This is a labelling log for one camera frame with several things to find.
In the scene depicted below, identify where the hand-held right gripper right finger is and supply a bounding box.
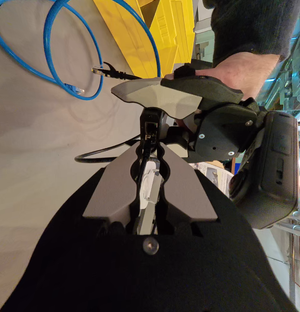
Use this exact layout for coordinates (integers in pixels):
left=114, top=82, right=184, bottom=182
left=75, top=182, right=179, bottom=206
left=157, top=143, right=218, bottom=228

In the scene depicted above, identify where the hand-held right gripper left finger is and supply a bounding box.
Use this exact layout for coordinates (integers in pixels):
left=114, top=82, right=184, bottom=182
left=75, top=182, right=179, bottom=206
left=82, top=141, right=143, bottom=228

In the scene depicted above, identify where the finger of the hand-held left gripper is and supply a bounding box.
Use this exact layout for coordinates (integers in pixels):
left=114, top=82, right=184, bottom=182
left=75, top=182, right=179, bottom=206
left=110, top=78, right=203, bottom=120
left=157, top=111, right=190, bottom=158

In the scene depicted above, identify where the black network switch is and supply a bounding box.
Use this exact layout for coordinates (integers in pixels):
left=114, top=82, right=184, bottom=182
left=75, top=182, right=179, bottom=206
left=140, top=107, right=165, bottom=142

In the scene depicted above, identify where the black ethernet cable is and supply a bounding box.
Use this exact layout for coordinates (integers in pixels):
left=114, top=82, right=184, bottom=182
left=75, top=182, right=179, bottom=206
left=74, top=62, right=157, bottom=233

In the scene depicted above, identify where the yellow divided plastic bin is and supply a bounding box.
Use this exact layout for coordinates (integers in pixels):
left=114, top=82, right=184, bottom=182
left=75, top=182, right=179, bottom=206
left=93, top=0, right=179, bottom=79

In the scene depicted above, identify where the blue ethernet cable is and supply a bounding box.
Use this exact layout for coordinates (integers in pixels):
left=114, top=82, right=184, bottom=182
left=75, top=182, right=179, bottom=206
left=0, top=0, right=162, bottom=101

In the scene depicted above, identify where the person's left forearm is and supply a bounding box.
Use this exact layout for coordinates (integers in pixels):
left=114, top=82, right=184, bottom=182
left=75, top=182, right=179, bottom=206
left=203, top=0, right=300, bottom=68

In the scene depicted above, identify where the person's left hand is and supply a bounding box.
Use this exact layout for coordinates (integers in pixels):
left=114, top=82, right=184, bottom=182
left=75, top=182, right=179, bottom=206
left=164, top=52, right=281, bottom=100

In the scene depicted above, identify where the printed instruction sheet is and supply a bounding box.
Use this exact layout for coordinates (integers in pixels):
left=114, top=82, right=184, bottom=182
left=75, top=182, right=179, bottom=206
left=192, top=162, right=235, bottom=198

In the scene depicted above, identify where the white board stand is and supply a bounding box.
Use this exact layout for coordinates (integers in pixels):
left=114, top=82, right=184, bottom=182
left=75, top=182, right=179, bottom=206
left=139, top=161, right=163, bottom=210

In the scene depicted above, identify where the blue storage bin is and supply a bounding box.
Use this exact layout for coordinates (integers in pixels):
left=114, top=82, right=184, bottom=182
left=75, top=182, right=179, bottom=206
left=235, top=156, right=248, bottom=175

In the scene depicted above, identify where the silver metal pipe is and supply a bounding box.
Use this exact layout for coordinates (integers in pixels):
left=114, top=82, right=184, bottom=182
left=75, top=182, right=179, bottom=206
left=276, top=210, right=300, bottom=236

